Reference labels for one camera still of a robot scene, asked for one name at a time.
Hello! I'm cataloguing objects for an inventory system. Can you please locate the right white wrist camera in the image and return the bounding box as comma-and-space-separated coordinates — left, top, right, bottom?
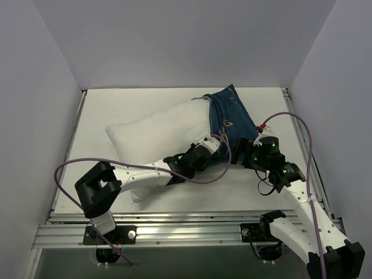
253, 124, 274, 146

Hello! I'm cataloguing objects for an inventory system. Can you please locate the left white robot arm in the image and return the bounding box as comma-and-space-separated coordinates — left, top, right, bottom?
75, 138, 221, 244

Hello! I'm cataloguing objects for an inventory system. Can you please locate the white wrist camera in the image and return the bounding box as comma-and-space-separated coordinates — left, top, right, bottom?
191, 134, 221, 155
253, 124, 274, 146

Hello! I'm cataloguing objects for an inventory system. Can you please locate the white pillow insert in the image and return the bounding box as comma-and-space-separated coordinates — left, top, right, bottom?
104, 97, 213, 203

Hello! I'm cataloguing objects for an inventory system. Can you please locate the blue patterned pillowcase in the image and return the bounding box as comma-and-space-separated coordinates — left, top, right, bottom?
202, 84, 258, 149

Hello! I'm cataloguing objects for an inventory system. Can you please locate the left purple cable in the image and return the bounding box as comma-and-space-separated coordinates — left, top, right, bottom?
54, 133, 233, 267

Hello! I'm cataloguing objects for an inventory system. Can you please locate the left aluminium side rail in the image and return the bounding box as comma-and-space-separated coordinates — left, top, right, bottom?
48, 90, 87, 219

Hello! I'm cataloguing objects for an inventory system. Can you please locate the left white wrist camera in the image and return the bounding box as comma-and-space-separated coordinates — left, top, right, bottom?
191, 134, 221, 155

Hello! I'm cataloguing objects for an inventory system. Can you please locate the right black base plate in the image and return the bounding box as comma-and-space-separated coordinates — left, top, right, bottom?
239, 223, 270, 242

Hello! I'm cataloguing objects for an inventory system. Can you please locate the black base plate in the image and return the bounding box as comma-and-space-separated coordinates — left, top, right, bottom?
83, 225, 137, 245
239, 223, 270, 242

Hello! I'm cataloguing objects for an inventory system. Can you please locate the aluminium front rail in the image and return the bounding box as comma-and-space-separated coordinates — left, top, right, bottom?
31, 210, 346, 249

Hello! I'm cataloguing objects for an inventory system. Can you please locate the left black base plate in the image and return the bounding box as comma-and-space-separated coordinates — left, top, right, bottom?
83, 225, 137, 245

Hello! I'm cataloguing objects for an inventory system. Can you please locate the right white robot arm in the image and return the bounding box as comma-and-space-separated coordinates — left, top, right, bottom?
231, 136, 365, 278

